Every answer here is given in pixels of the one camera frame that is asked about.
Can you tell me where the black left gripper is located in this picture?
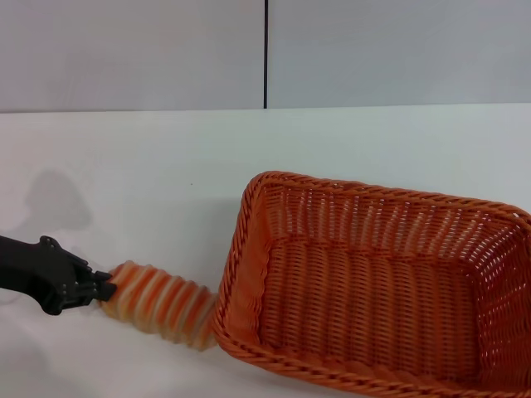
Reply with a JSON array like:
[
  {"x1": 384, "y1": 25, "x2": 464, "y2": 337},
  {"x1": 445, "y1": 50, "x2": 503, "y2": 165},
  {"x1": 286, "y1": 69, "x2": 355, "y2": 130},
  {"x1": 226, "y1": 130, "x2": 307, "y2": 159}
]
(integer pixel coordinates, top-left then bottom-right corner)
[{"x1": 0, "y1": 235, "x2": 118, "y2": 317}]

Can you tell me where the orange striped toy bread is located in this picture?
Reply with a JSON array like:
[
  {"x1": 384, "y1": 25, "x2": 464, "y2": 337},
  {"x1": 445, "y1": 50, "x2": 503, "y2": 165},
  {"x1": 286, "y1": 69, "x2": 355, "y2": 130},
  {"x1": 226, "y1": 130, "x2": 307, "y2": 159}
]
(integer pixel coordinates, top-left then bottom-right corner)
[{"x1": 99, "y1": 260, "x2": 219, "y2": 352}]

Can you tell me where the orange woven plastic basket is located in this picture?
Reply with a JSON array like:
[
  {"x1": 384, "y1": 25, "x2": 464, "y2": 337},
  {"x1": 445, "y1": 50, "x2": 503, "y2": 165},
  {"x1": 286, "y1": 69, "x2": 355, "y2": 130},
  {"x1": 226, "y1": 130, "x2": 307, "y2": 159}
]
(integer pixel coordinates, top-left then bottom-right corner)
[{"x1": 212, "y1": 169, "x2": 531, "y2": 398}]

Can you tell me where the black vertical wall strip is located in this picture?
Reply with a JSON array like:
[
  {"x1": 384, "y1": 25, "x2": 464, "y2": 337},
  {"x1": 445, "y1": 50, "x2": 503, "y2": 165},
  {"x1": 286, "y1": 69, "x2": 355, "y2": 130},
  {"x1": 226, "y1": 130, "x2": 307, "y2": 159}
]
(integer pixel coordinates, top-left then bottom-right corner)
[{"x1": 263, "y1": 0, "x2": 270, "y2": 110}]

